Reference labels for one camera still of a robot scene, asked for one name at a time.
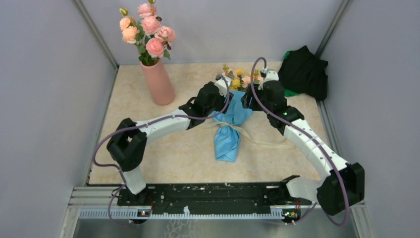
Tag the blue wrapping paper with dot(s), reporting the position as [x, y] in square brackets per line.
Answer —
[227, 139]

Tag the aluminium frame post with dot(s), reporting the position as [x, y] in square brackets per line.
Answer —
[332, 27]
[95, 32]

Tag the right aluminium frame post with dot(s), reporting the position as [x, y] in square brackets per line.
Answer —
[332, 27]

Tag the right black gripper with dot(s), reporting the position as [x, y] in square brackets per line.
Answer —
[246, 99]

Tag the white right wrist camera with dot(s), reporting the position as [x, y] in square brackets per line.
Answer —
[266, 76]

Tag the green cloth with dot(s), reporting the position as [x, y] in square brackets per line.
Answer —
[288, 92]

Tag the pink rose bunch in vase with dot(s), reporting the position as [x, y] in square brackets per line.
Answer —
[152, 40]

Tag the black cloth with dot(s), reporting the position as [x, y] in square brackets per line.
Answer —
[303, 72]

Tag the small yellow pink flower bouquet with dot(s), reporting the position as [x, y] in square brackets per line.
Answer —
[241, 79]

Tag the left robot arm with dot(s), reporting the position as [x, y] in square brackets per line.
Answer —
[127, 144]

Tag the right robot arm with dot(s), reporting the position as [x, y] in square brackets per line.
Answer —
[340, 184]

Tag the aluminium front rail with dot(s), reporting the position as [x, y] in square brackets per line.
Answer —
[101, 201]

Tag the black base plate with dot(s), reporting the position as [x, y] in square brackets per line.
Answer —
[243, 198]

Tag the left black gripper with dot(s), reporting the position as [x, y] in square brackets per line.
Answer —
[222, 98]

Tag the left aluminium frame post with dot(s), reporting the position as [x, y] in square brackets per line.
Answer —
[95, 32]

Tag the pink ceramic vase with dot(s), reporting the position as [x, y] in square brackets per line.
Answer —
[159, 84]

